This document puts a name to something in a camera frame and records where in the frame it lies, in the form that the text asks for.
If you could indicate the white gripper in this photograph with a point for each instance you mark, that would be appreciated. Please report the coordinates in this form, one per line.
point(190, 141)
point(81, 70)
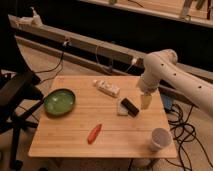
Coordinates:
point(147, 85)

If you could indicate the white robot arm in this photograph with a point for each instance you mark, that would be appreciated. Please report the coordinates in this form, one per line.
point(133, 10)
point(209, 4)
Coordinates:
point(161, 65)

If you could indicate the black rectangular block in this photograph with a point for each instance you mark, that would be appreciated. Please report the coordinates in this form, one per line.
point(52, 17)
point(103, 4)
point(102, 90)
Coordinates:
point(131, 108)

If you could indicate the blue box on floor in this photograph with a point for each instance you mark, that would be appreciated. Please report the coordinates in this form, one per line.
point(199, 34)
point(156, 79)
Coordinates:
point(167, 102)

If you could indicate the white sponge block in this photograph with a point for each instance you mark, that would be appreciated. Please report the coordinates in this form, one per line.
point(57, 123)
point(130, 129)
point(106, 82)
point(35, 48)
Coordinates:
point(121, 110)

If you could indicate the white paper cup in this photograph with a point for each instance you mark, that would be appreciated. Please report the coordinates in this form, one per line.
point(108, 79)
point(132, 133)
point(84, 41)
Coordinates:
point(160, 139)

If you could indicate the wooden table board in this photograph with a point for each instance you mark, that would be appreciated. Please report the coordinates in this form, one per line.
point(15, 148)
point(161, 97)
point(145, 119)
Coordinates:
point(120, 136)

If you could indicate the green bowl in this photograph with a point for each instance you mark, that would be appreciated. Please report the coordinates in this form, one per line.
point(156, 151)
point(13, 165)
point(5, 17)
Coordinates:
point(59, 102)

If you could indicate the long wooden beam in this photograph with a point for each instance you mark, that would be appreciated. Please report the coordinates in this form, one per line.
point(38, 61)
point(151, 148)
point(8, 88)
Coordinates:
point(84, 43)

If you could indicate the black office chair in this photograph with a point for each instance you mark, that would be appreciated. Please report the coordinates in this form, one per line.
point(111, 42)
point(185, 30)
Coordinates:
point(21, 86)

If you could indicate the white spray bottle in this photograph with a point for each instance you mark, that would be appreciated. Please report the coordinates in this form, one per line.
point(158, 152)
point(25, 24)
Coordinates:
point(36, 18)

